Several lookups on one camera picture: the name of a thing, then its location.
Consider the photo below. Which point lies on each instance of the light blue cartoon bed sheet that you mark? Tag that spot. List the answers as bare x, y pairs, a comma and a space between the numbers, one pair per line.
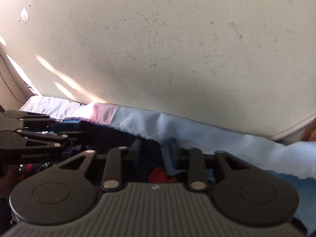
294, 163

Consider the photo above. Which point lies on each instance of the navy reindeer knit sweater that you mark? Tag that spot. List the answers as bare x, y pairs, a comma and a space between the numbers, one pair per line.
142, 158

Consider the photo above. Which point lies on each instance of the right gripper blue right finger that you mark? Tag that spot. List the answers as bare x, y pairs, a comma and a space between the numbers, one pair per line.
190, 162

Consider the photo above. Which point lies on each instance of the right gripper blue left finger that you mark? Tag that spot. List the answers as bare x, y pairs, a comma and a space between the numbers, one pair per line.
120, 166

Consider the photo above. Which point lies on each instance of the brown seat cushion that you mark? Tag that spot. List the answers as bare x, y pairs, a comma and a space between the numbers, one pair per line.
309, 134

